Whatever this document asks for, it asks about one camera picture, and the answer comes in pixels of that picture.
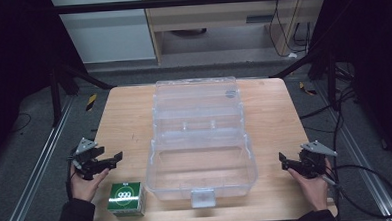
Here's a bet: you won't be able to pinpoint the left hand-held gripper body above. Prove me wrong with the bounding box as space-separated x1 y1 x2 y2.
66 135 114 182

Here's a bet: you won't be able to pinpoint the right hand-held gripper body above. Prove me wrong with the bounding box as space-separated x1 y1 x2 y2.
294 138 340 181

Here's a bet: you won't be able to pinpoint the green and white medicine box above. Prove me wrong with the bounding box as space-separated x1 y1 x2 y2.
105 181 148 218

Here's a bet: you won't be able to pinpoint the clear plastic storage box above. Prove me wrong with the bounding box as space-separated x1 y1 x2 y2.
141 75 260 212

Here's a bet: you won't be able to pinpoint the person's left hand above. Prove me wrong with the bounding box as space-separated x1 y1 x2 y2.
68 162 112 204

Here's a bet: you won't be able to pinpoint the person's right hand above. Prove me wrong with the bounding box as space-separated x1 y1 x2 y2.
286 158 337 214

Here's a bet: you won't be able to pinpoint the yellow and black tape strip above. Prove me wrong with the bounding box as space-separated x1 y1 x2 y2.
84 93 99 112
298 80 317 97

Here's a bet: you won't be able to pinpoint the black metal stand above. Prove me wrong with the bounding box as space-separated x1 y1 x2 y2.
267 47 342 115
48 58 119 129

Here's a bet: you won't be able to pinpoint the white cabinet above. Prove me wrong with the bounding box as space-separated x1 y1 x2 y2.
49 0 158 66

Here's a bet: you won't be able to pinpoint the black curtain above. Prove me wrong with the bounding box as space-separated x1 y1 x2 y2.
307 0 392 169
0 0 90 167

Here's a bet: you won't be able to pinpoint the light wooden desk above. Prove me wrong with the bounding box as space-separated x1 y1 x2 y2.
140 0 330 66

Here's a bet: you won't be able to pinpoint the aluminium floor rail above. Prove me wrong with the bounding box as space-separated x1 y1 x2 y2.
312 78 392 221
0 95 81 221

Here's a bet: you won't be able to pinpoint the thin black floor cable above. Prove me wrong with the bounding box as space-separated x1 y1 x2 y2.
9 112 33 135

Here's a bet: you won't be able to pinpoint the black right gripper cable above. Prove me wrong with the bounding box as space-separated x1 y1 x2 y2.
321 161 392 221

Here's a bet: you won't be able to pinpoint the black hanging desk cables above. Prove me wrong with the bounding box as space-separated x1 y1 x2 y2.
266 0 314 59

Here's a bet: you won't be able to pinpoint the black horizontal frame bar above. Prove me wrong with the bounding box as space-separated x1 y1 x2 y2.
50 0 330 16

